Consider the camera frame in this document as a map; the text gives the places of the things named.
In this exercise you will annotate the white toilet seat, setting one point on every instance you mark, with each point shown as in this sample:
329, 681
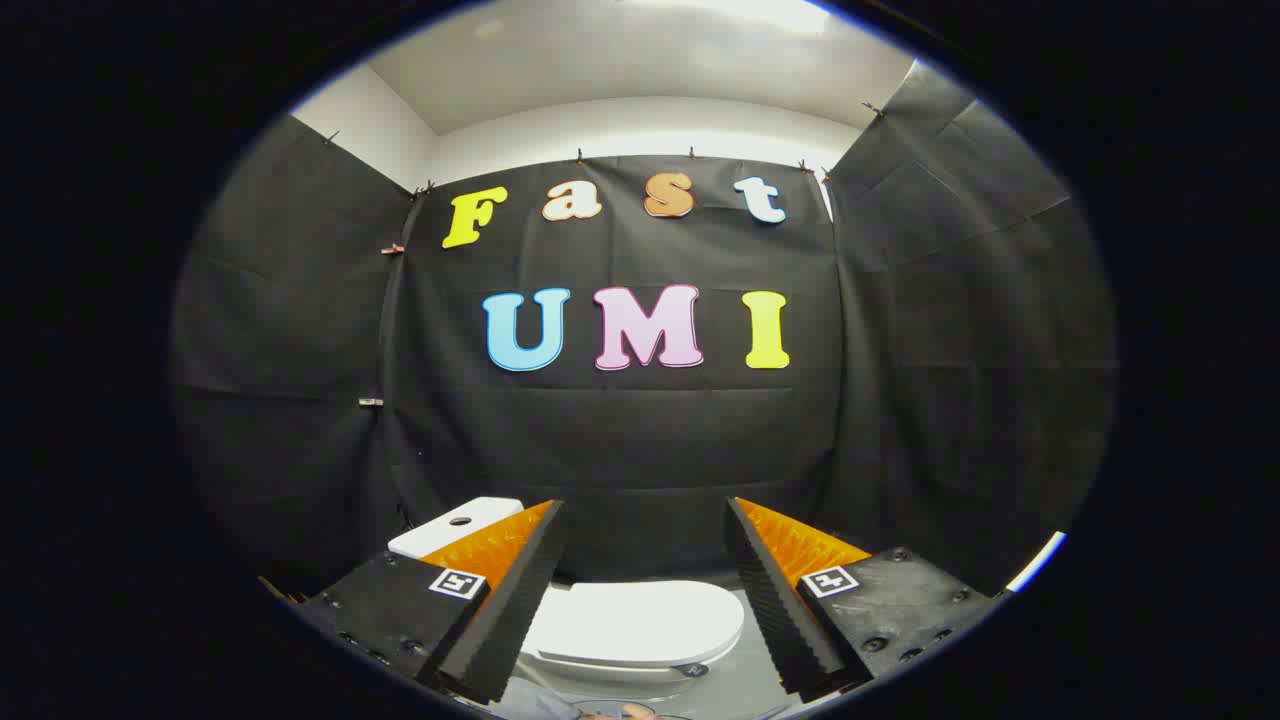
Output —
610, 675

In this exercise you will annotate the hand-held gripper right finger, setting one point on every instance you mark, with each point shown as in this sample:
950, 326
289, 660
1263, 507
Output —
775, 600

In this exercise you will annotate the row of small dark clips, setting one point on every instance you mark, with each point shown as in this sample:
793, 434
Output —
580, 156

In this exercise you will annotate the white toilet tank lid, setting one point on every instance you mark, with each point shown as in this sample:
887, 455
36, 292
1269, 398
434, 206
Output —
430, 536

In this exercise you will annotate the black backdrop cloth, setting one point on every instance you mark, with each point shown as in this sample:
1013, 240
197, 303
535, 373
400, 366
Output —
640, 440

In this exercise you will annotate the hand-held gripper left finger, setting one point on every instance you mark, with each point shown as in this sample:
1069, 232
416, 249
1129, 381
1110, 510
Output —
520, 600

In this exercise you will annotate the orange brown strip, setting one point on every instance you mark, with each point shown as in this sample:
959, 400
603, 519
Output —
283, 590

